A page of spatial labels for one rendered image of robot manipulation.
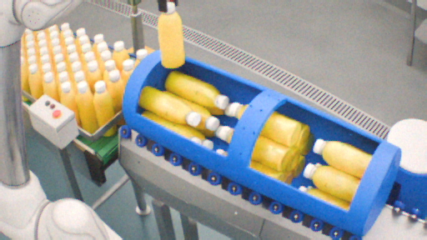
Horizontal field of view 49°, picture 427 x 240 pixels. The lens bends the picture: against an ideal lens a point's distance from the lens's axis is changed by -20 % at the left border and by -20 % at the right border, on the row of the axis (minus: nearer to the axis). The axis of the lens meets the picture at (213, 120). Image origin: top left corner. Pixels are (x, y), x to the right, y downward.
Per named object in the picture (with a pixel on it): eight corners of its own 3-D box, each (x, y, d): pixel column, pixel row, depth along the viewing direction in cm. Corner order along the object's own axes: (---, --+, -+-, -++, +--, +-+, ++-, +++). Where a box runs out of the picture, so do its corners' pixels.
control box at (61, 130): (62, 150, 180) (55, 127, 174) (32, 128, 190) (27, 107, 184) (79, 134, 186) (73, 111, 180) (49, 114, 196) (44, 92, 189)
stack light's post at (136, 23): (163, 197, 298) (135, 16, 227) (157, 194, 300) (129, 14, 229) (167, 193, 300) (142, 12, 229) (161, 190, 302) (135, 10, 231)
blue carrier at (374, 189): (354, 254, 146) (372, 195, 127) (129, 147, 189) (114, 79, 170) (392, 192, 162) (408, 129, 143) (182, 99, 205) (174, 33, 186)
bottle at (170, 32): (183, 68, 169) (178, 13, 156) (159, 70, 169) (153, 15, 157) (186, 55, 174) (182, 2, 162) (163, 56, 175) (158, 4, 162)
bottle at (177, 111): (153, 82, 183) (201, 103, 173) (150, 103, 186) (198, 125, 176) (138, 88, 177) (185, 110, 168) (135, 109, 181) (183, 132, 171)
